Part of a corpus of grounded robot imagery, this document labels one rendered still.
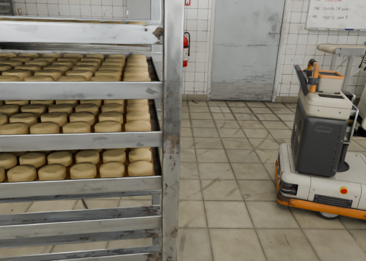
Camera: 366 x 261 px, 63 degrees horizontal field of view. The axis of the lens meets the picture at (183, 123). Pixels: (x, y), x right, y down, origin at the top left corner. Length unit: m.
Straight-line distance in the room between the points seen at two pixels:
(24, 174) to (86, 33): 0.30
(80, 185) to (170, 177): 0.17
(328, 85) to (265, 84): 2.82
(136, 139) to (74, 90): 0.13
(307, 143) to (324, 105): 0.26
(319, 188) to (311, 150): 0.26
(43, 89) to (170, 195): 0.28
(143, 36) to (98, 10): 4.18
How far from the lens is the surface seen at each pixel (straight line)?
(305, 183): 2.16
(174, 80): 0.48
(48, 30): 0.52
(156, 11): 0.92
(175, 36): 0.47
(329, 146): 2.10
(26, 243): 1.25
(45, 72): 0.64
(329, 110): 2.02
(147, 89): 0.51
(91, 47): 3.93
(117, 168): 0.62
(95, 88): 0.52
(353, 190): 2.22
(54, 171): 0.64
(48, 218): 1.18
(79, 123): 0.61
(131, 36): 0.50
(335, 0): 5.10
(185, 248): 1.87
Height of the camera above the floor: 1.26
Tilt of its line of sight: 20 degrees down
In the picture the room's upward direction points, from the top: 2 degrees clockwise
